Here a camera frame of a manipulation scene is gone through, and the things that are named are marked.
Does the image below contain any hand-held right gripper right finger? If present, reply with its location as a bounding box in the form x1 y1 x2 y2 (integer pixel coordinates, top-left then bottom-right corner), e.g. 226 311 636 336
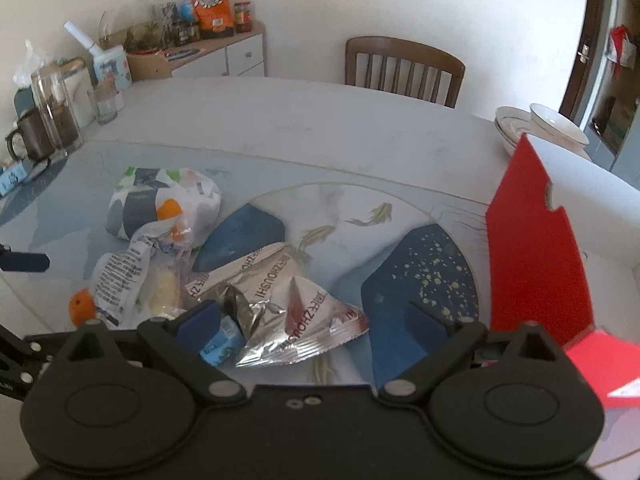
377 301 568 406

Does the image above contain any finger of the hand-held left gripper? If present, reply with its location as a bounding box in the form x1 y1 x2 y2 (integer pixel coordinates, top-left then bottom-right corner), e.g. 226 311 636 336
0 322 76 378
0 244 51 274

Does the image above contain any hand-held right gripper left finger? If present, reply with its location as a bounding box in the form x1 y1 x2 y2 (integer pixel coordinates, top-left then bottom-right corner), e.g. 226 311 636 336
60 300 248 408

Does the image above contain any red cardboard box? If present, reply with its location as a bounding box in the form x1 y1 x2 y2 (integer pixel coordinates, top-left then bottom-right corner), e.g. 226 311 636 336
486 134 640 411

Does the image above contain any round white marble desktop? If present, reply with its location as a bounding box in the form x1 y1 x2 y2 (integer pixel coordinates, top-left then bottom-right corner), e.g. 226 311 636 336
0 76 640 480

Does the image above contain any small blue packet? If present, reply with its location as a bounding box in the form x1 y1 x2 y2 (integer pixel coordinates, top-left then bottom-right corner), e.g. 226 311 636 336
200 315 244 366

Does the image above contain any small orange mandarin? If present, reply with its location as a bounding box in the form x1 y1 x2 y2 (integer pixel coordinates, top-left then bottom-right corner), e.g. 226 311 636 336
69 289 99 329

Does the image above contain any blue tissue box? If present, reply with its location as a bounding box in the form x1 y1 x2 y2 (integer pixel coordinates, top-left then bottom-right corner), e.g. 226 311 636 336
0 160 29 197

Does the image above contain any white silver snack packet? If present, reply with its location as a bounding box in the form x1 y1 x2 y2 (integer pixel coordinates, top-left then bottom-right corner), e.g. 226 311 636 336
185 242 312 311

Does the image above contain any clear printed plastic wrapper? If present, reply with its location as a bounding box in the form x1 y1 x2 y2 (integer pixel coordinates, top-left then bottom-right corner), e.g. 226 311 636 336
92 210 193 328

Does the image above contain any brown mug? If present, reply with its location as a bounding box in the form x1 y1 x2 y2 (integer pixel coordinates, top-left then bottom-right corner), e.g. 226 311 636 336
5 109 52 162

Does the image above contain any white patterned plastic bag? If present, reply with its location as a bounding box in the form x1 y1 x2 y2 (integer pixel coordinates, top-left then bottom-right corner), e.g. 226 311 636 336
105 166 222 242

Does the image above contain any tall glass pitcher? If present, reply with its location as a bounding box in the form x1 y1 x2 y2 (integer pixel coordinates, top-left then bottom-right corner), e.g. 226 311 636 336
31 66 84 154

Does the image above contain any blue fish print glass turntable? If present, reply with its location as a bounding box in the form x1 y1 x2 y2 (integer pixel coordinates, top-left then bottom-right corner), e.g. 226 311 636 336
0 140 506 391

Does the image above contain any small glass cup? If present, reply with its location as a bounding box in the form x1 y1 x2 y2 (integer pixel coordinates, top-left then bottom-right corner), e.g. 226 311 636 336
87 84 120 126

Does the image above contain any clear plastic bag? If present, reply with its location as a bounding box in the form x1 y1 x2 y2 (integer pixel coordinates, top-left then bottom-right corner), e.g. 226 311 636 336
12 40 52 88

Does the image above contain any white blue printed canister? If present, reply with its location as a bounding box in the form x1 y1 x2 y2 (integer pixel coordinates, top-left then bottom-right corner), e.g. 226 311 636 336
91 45 133 93

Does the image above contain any stack of white plates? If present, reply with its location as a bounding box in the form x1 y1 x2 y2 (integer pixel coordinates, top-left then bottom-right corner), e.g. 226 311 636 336
494 106 538 157

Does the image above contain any white gold-rimmed bowl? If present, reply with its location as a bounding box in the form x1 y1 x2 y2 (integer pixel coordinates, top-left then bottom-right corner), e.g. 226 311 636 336
529 103 592 161

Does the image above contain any brown wooden chair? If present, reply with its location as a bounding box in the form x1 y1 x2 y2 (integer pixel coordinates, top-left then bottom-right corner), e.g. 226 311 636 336
345 36 466 109

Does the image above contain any white wooden sideboard cabinet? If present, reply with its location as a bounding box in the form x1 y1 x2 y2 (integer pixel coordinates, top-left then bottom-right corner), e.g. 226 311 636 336
127 21 267 81

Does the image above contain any clear glass jar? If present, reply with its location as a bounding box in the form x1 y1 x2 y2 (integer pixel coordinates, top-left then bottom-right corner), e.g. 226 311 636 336
154 2 182 47

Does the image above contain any orange snack bag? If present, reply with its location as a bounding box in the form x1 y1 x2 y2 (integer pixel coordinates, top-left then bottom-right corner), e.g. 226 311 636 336
187 0 236 40

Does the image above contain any brown wooden door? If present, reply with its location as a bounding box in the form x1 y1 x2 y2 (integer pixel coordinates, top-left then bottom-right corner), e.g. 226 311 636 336
559 0 615 122

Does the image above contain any red bag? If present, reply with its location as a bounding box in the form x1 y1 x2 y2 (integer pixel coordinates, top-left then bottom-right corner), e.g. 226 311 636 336
606 25 639 69

